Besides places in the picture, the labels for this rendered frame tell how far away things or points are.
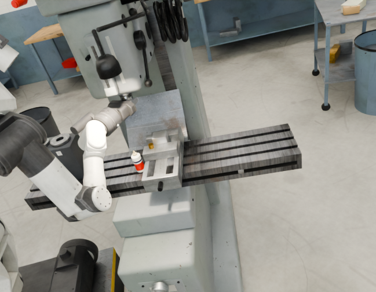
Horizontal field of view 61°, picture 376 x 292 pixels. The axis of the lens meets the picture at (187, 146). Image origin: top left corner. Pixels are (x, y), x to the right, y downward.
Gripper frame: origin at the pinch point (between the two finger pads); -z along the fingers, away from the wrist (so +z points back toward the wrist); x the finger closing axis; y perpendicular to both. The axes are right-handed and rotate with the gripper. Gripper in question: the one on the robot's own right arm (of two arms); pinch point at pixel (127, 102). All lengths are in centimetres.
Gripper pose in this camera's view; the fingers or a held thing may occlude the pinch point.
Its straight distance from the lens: 131.2
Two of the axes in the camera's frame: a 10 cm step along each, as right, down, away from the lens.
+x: -8.8, -0.9, 4.7
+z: -4.3, 6.0, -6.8
